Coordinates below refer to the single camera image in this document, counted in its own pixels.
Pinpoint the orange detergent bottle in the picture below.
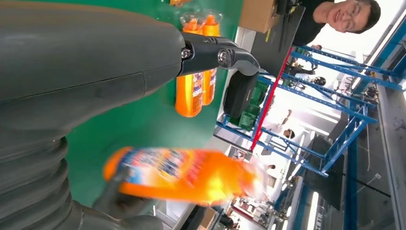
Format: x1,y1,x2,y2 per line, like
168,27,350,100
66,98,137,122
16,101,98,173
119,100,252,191
175,14,204,118
201,12,222,106
103,146,264,207

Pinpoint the black carrying case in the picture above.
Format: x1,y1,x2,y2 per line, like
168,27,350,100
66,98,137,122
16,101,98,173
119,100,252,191
223,71,259,120

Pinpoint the green plastic crate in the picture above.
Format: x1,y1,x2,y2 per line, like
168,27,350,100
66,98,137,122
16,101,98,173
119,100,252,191
229,79,270,132

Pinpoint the brown cardboard box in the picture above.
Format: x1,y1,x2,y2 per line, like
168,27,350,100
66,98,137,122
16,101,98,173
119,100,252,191
238,0,282,34

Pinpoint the red metal pole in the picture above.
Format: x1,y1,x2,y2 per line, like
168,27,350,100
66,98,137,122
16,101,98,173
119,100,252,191
249,46,284,152

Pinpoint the person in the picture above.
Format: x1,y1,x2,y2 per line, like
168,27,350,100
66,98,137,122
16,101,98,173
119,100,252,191
265,109,295,140
292,0,382,47

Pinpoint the blue metal rack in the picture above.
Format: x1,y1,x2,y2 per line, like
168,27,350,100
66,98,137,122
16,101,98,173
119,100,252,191
213,23,406,230

